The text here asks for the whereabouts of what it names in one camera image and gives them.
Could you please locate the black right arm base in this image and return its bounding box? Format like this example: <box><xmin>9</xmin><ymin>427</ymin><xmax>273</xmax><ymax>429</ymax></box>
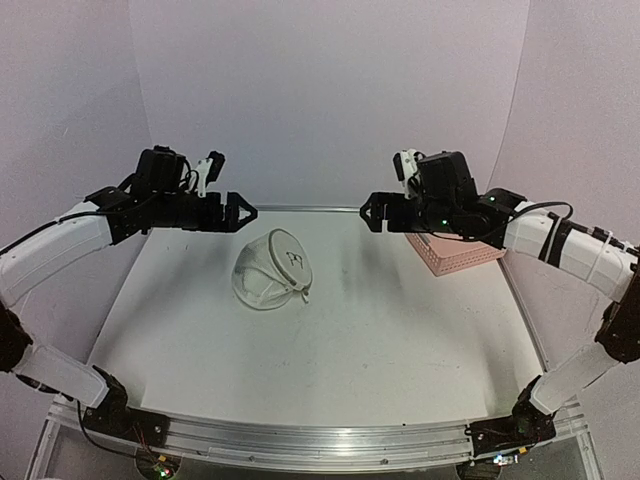
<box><xmin>465</xmin><ymin>376</ymin><xmax>556</xmax><ymax>457</ymax></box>

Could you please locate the pink plastic basket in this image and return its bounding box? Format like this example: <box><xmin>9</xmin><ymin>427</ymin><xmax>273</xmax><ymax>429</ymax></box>
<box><xmin>405</xmin><ymin>233</ymin><xmax>505</xmax><ymax>277</ymax></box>

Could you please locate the aluminium front rail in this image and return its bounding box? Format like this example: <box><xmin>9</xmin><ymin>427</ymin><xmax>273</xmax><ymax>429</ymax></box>
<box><xmin>26</xmin><ymin>395</ymin><xmax>602</xmax><ymax>479</ymax></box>

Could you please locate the white mesh laundry bag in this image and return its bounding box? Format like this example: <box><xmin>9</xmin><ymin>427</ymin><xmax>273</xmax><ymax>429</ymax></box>
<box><xmin>231</xmin><ymin>228</ymin><xmax>313</xmax><ymax>311</ymax></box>

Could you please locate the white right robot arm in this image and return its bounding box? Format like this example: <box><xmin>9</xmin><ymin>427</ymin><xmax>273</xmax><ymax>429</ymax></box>
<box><xmin>359</xmin><ymin>149</ymin><xmax>639</xmax><ymax>443</ymax></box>

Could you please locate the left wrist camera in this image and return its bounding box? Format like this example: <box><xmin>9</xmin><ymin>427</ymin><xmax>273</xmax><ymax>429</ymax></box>
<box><xmin>194</xmin><ymin>151</ymin><xmax>226</xmax><ymax>198</ymax></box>

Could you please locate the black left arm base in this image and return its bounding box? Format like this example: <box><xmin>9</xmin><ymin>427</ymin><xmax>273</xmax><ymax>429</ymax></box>
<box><xmin>82</xmin><ymin>366</ymin><xmax>170</xmax><ymax>447</ymax></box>

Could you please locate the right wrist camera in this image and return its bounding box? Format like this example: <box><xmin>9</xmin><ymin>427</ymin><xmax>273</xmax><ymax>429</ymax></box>
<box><xmin>392</xmin><ymin>149</ymin><xmax>425</xmax><ymax>200</ymax></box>

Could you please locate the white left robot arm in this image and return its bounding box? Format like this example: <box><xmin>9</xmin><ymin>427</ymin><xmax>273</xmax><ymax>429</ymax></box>
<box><xmin>1</xmin><ymin>146</ymin><xmax>258</xmax><ymax>437</ymax></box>

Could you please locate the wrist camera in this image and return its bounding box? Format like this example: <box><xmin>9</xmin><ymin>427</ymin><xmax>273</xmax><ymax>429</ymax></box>
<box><xmin>392</xmin><ymin>149</ymin><xmax>425</xmax><ymax>200</ymax></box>
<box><xmin>194</xmin><ymin>151</ymin><xmax>226</xmax><ymax>198</ymax></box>

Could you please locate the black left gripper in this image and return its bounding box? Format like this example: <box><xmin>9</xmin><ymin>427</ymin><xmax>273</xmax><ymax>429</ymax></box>
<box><xmin>151</xmin><ymin>191</ymin><xmax>258</xmax><ymax>232</ymax></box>

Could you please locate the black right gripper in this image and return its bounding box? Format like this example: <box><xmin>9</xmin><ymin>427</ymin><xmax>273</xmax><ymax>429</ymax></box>
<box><xmin>361</xmin><ymin>193</ymin><xmax>458</xmax><ymax>235</ymax></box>

